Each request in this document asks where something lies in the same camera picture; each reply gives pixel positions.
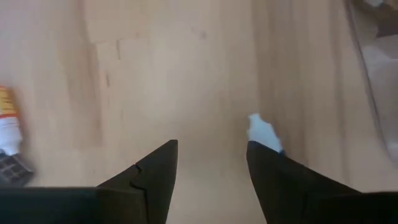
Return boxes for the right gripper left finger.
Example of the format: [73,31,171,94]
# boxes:
[0,139,179,224]

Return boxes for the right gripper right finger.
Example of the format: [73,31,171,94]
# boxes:
[246,140,398,224]

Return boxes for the orange food colouring dropper bottle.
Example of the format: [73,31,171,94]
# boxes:
[0,84,24,156]

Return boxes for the clear plastic organizer bin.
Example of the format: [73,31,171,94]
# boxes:
[343,0,398,164]

